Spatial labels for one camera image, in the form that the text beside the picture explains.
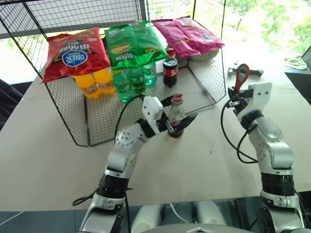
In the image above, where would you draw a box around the white cloth bag green print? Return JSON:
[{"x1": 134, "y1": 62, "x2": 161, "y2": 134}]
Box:
[{"x1": 283, "y1": 55, "x2": 307, "y2": 70}]

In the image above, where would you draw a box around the red chip bag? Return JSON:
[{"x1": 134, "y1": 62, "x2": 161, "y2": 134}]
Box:
[{"x1": 40, "y1": 27, "x2": 112, "y2": 84}]

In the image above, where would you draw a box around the green chip bag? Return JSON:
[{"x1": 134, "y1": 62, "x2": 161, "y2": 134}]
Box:
[
  {"x1": 130, "y1": 20, "x2": 170, "y2": 68},
  {"x1": 104, "y1": 23, "x2": 137, "y2": 71}
]

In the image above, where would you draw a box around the black wire mesh rack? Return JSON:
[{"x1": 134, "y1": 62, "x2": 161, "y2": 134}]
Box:
[{"x1": 0, "y1": 0, "x2": 227, "y2": 147}]

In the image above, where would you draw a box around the plastic cola bottle red label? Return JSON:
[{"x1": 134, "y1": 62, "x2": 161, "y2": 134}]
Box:
[{"x1": 162, "y1": 47, "x2": 179, "y2": 88}]

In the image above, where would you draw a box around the dark side table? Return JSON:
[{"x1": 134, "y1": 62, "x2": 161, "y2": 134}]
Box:
[{"x1": 283, "y1": 46, "x2": 311, "y2": 105}]

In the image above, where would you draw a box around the pink chip bag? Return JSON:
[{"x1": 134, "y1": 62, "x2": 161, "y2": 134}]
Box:
[
  {"x1": 151, "y1": 19, "x2": 203, "y2": 59},
  {"x1": 174, "y1": 16, "x2": 226, "y2": 55}
]

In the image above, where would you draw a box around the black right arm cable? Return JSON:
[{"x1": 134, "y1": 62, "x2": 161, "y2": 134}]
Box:
[{"x1": 220, "y1": 103, "x2": 259, "y2": 164}]

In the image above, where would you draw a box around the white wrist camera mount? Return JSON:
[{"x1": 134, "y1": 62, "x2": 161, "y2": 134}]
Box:
[
  {"x1": 141, "y1": 96, "x2": 164, "y2": 134},
  {"x1": 236, "y1": 82, "x2": 273, "y2": 122}
]

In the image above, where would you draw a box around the thin white cable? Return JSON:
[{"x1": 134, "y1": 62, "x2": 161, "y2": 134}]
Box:
[{"x1": 168, "y1": 203, "x2": 192, "y2": 224}]

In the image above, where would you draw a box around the orange soda plastic bottle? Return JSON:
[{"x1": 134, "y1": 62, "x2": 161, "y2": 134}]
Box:
[
  {"x1": 93, "y1": 68, "x2": 117, "y2": 97},
  {"x1": 73, "y1": 73, "x2": 101, "y2": 100}
]

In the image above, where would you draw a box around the red bottle opener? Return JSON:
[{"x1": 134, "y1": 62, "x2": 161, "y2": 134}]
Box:
[{"x1": 234, "y1": 63, "x2": 250, "y2": 94}]

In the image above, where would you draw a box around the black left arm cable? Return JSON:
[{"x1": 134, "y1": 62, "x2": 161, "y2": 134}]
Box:
[{"x1": 72, "y1": 94, "x2": 147, "y2": 233}]

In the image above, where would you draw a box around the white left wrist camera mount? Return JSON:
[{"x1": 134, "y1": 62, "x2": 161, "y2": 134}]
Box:
[{"x1": 141, "y1": 96, "x2": 164, "y2": 134}]

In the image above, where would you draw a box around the white rounded robot leg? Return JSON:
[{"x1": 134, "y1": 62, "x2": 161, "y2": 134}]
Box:
[
  {"x1": 132, "y1": 205, "x2": 163, "y2": 233},
  {"x1": 195, "y1": 200, "x2": 228, "y2": 227}
]

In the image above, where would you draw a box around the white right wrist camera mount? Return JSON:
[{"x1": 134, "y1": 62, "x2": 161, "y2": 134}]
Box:
[{"x1": 236, "y1": 82, "x2": 273, "y2": 122}]

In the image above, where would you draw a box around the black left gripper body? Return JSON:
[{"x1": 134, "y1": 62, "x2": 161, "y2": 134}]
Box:
[{"x1": 156, "y1": 116, "x2": 176, "y2": 133}]

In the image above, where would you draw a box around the clear glass cola bottle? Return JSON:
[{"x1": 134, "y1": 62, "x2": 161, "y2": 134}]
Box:
[{"x1": 167, "y1": 94, "x2": 185, "y2": 139}]

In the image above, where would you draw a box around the grey robot torso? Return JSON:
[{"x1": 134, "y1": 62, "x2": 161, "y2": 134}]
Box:
[{"x1": 143, "y1": 223, "x2": 245, "y2": 233}]

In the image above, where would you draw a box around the green soda plastic bottle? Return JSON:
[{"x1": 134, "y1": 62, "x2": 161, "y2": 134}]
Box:
[
  {"x1": 112, "y1": 68, "x2": 135, "y2": 103},
  {"x1": 143, "y1": 61, "x2": 159, "y2": 86},
  {"x1": 128, "y1": 67, "x2": 147, "y2": 93}
]

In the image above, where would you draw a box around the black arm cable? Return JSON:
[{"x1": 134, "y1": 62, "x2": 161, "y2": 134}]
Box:
[
  {"x1": 220, "y1": 103, "x2": 259, "y2": 164},
  {"x1": 72, "y1": 94, "x2": 147, "y2": 233}
]

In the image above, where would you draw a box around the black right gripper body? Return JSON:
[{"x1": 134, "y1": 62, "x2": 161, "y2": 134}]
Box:
[{"x1": 227, "y1": 95, "x2": 251, "y2": 115}]

